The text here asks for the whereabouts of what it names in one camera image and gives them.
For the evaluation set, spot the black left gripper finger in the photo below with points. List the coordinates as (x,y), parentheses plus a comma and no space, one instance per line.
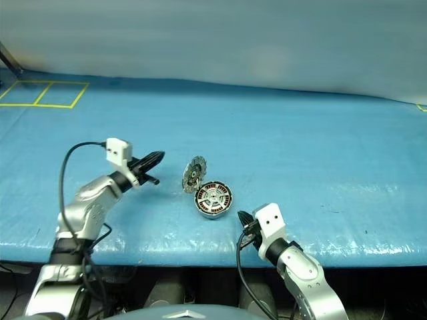
(146,165)
(155,155)

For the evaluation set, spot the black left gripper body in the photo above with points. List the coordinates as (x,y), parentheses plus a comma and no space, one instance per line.
(138,171)

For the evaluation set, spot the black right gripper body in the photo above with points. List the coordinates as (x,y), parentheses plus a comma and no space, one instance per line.
(253,233)

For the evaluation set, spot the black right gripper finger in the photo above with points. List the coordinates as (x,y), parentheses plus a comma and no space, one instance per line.
(245,218)

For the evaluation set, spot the grey round motor housing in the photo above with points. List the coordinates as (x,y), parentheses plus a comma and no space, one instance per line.
(213,216)

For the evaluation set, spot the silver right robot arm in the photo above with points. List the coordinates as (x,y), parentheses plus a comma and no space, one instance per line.
(307,276)

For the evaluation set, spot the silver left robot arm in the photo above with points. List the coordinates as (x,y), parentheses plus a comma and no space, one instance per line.
(90,203)

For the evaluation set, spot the blue plastic table cover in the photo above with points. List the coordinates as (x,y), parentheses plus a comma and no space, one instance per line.
(300,150)

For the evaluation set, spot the grey robot torso with emblem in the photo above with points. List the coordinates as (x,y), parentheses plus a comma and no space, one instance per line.
(190,313)

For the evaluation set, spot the white foam backdrop sheet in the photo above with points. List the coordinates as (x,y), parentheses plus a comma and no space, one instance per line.
(213,40)

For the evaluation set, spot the metal stand leg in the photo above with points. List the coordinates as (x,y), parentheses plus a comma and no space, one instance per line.
(10,60)

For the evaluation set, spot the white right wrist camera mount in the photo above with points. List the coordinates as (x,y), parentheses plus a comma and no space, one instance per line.
(272,223)

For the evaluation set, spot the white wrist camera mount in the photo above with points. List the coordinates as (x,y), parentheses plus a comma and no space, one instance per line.
(272,223)
(116,153)

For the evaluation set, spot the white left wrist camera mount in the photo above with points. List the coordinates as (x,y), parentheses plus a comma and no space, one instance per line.
(116,153)

